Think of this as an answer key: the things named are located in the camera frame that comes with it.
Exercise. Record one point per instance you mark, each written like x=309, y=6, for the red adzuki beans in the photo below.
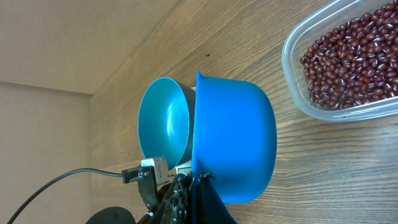
x=355, y=63

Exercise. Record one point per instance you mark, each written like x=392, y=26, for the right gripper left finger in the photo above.
x=175, y=207

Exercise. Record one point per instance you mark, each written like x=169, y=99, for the blue plastic measuring scoop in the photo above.
x=235, y=136

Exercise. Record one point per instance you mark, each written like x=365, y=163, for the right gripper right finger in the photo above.
x=210, y=208

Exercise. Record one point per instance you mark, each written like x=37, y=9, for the white digital kitchen scale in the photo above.
x=184, y=167

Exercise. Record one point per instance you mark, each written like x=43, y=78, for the teal blue bowl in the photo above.
x=165, y=121

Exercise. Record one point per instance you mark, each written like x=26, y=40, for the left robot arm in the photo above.
x=118, y=215

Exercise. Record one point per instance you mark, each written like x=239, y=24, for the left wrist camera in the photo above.
x=154, y=169

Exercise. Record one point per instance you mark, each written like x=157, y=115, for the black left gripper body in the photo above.
x=153, y=199

